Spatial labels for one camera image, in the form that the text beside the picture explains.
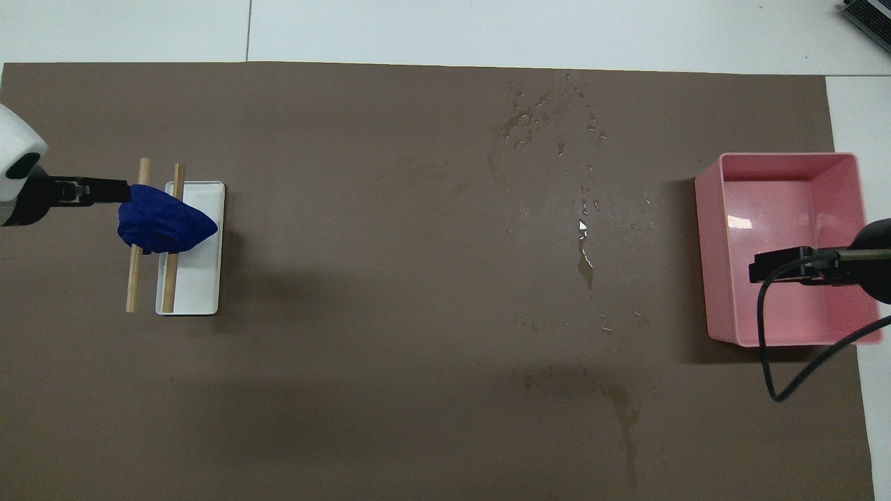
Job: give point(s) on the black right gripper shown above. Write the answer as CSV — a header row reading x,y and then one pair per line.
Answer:
x,y
876,271

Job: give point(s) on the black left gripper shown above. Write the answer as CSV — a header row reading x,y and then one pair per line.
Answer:
x,y
24,198

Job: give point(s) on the blue towel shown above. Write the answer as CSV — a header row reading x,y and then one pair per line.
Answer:
x,y
163,223

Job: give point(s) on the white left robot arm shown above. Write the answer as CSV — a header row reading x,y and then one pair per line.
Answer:
x,y
14,139

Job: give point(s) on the white towel rack base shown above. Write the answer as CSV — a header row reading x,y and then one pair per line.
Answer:
x,y
202,278

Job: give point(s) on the spilled water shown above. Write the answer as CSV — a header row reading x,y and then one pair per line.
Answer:
x,y
586,268

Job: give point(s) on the pink plastic bin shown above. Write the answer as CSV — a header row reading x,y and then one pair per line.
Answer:
x,y
766,292

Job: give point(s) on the wooden rack rod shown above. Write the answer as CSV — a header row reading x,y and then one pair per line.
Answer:
x,y
133,278
169,285

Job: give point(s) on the grey ribbed device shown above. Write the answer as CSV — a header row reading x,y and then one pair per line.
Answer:
x,y
870,17

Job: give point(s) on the brown table mat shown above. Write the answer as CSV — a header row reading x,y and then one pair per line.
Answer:
x,y
383,243

